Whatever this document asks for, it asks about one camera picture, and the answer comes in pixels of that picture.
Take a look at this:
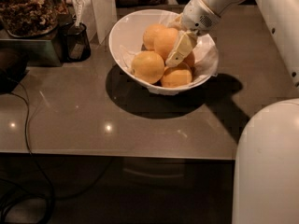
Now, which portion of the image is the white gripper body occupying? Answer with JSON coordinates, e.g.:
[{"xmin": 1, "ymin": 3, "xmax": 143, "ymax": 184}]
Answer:
[{"xmin": 181, "ymin": 0, "xmax": 220, "ymax": 35}]

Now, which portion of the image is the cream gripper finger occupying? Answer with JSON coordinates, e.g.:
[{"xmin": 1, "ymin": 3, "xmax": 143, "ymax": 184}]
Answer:
[
  {"xmin": 165, "ymin": 31, "xmax": 197, "ymax": 67},
  {"xmin": 167, "ymin": 14, "xmax": 183, "ymax": 30}
]

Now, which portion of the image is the orange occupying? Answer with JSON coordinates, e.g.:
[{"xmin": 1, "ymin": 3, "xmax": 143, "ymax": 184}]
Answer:
[
  {"xmin": 131, "ymin": 51, "xmax": 164, "ymax": 84},
  {"xmin": 143, "ymin": 23, "xmax": 165, "ymax": 50},
  {"xmin": 184, "ymin": 52, "xmax": 195, "ymax": 67},
  {"xmin": 160, "ymin": 63, "xmax": 192, "ymax": 88},
  {"xmin": 154, "ymin": 28, "xmax": 178, "ymax": 60}
]

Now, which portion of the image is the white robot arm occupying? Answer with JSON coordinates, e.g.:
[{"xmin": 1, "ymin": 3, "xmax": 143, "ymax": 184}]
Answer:
[{"xmin": 166, "ymin": 0, "xmax": 299, "ymax": 224}]

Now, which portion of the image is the white oval bowl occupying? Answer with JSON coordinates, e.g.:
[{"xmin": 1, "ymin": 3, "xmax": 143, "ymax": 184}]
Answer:
[{"xmin": 108, "ymin": 8, "xmax": 220, "ymax": 96}]

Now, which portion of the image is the clear plastic bag liner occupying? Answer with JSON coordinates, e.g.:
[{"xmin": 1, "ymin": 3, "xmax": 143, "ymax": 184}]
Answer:
[{"xmin": 119, "ymin": 10, "xmax": 220, "ymax": 95}]

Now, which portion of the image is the white upright board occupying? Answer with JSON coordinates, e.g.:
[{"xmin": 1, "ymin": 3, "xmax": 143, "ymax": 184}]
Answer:
[{"xmin": 81, "ymin": 0, "xmax": 117, "ymax": 43}]

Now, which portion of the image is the white utensil in cup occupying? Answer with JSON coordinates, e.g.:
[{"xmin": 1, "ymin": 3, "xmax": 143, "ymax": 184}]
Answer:
[{"xmin": 71, "ymin": 0, "xmax": 85, "ymax": 33}]

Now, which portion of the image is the black mesh cup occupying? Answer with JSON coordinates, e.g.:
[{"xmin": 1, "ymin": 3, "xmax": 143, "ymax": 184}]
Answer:
[{"xmin": 58, "ymin": 23, "xmax": 91, "ymax": 63}]

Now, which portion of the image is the metal box stand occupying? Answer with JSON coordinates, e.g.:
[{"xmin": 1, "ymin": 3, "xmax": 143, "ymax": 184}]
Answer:
[{"xmin": 0, "ymin": 30, "xmax": 63, "ymax": 67}]

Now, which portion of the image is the dark round object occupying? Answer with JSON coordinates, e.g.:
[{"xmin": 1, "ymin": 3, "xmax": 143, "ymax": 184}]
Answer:
[{"xmin": 0, "ymin": 49, "xmax": 29, "ymax": 92}]

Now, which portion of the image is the black cable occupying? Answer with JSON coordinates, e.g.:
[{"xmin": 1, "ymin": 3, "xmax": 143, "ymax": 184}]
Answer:
[{"xmin": 0, "ymin": 77, "xmax": 115, "ymax": 224}]

